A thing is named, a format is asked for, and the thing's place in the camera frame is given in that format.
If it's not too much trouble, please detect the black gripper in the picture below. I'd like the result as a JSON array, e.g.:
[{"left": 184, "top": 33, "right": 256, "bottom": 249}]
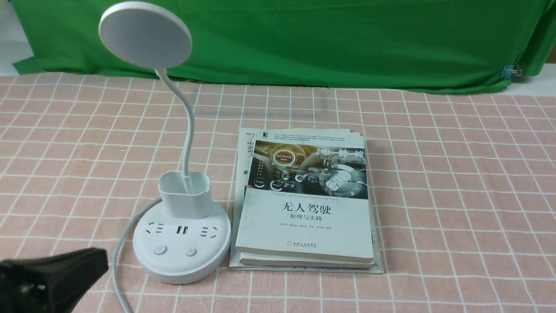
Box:
[{"left": 0, "top": 248, "right": 109, "bottom": 313}]

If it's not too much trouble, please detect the white desk lamp with sockets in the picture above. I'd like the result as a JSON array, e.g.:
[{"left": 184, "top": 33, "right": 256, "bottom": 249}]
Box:
[{"left": 99, "top": 1, "right": 232, "bottom": 284}]

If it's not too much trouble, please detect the bottom book in stack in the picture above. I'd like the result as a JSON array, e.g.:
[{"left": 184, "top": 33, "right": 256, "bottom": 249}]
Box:
[{"left": 229, "top": 127, "right": 384, "bottom": 275}]

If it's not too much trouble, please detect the top white self-driving book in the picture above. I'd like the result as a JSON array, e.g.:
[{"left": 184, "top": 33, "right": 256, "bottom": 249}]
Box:
[{"left": 235, "top": 134, "right": 375, "bottom": 263}]

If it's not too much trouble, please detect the green backdrop cloth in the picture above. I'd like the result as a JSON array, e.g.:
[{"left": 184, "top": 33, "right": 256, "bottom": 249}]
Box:
[{"left": 12, "top": 0, "right": 555, "bottom": 94}]

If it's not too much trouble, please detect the pink checkered tablecloth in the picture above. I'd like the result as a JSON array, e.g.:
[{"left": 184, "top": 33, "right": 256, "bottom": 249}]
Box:
[{"left": 0, "top": 73, "right": 556, "bottom": 313}]

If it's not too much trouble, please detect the blue binder clip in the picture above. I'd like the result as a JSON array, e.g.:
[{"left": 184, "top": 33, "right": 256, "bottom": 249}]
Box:
[{"left": 500, "top": 65, "right": 523, "bottom": 80}]

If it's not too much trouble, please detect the white lamp power cable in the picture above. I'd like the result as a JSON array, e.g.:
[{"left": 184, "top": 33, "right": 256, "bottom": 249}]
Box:
[{"left": 112, "top": 198, "right": 162, "bottom": 313}]

